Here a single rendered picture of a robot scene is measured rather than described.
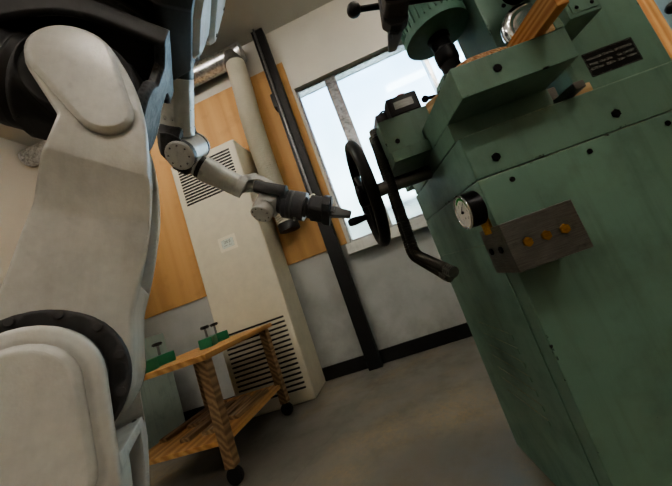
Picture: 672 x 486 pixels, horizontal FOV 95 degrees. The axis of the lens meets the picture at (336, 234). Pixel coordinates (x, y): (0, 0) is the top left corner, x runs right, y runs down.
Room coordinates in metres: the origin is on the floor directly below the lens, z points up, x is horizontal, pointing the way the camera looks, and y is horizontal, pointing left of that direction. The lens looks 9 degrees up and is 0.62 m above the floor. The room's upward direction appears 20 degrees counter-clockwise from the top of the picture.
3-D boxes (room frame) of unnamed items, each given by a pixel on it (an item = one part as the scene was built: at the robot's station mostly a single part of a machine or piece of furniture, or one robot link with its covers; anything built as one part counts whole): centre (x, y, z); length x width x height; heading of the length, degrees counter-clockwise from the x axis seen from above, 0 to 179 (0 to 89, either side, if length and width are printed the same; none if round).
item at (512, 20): (0.66, -0.58, 1.02); 0.12 x 0.03 x 0.12; 89
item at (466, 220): (0.53, -0.24, 0.65); 0.06 x 0.04 x 0.08; 179
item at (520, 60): (0.80, -0.34, 0.87); 0.61 x 0.30 x 0.06; 179
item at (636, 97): (0.78, -0.57, 0.76); 0.57 x 0.45 x 0.09; 89
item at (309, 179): (2.18, 0.06, 1.35); 0.11 x 0.10 x 2.70; 82
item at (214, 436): (1.66, 0.90, 0.32); 0.66 x 0.57 x 0.64; 170
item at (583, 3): (0.63, -0.63, 1.02); 0.09 x 0.07 x 0.12; 179
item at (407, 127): (0.80, -0.26, 0.91); 0.15 x 0.14 x 0.09; 179
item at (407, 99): (0.79, -0.26, 0.99); 0.13 x 0.11 x 0.06; 179
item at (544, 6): (0.74, -0.45, 0.92); 0.62 x 0.02 x 0.04; 179
